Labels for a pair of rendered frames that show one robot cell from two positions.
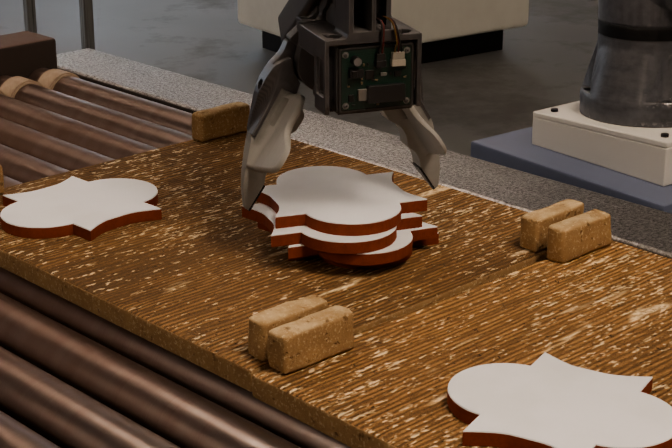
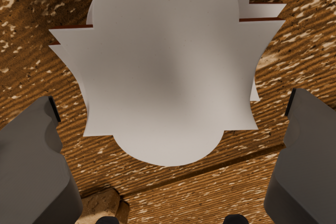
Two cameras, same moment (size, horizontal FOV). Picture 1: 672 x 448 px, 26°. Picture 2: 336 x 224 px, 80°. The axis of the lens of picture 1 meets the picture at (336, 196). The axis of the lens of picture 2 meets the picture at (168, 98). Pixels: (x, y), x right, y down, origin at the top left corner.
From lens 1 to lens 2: 1.11 m
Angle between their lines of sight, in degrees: 101
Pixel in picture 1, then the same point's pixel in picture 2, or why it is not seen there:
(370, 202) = (194, 125)
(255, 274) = (81, 112)
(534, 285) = (269, 172)
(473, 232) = (305, 77)
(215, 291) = not seen: hidden behind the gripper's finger
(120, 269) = not seen: outside the picture
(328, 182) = (169, 43)
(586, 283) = not seen: hidden behind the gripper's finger
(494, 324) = (213, 202)
